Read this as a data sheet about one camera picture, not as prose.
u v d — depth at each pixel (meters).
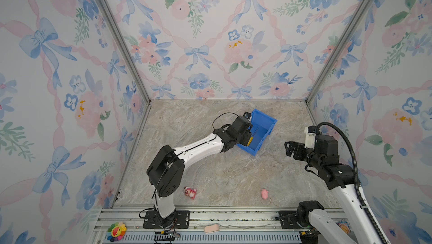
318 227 0.60
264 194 0.80
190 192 0.78
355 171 0.46
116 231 0.70
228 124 0.67
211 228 0.71
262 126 1.03
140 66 1.01
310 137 0.66
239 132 0.64
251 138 1.00
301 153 0.65
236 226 0.73
